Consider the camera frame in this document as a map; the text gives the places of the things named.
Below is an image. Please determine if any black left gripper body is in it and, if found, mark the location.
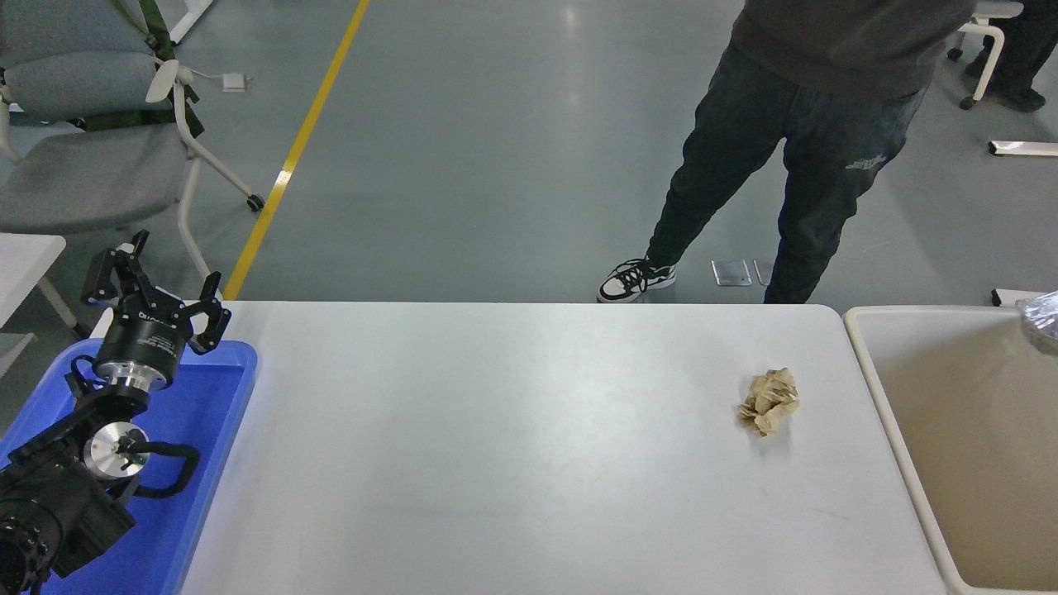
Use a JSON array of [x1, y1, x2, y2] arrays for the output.
[[93, 297, 194, 377]]

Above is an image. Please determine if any tan paper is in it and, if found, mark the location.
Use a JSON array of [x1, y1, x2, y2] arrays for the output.
[[736, 367, 801, 439]]

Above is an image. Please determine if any silver foil tray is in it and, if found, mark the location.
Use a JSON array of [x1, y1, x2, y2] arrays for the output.
[[1015, 289, 1058, 358]]

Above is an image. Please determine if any small white side table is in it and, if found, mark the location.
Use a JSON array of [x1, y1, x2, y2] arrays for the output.
[[0, 234, 88, 373]]

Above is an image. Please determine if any grey wheeled chair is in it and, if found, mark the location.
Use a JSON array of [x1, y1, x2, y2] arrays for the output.
[[0, 0, 265, 282]]

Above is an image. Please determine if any blue plastic tray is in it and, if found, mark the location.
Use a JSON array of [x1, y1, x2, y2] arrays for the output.
[[0, 337, 259, 595]]

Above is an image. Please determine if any white slanted table leg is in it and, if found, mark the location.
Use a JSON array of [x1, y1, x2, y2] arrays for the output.
[[168, 0, 216, 44]]

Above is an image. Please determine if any standing person with sneakers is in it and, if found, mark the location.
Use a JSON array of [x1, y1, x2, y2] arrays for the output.
[[597, 0, 976, 305]]

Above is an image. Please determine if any large pale plastic bin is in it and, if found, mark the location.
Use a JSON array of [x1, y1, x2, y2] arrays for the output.
[[841, 306, 1058, 595]]

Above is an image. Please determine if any white framed wheeled chair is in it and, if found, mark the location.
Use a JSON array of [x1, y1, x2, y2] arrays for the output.
[[946, 0, 1026, 111]]

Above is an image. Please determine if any person with dark shoes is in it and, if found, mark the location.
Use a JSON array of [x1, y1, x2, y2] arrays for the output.
[[963, 0, 1058, 114]]

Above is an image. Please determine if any green strap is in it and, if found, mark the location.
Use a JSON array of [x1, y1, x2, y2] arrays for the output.
[[70, 0, 203, 137]]

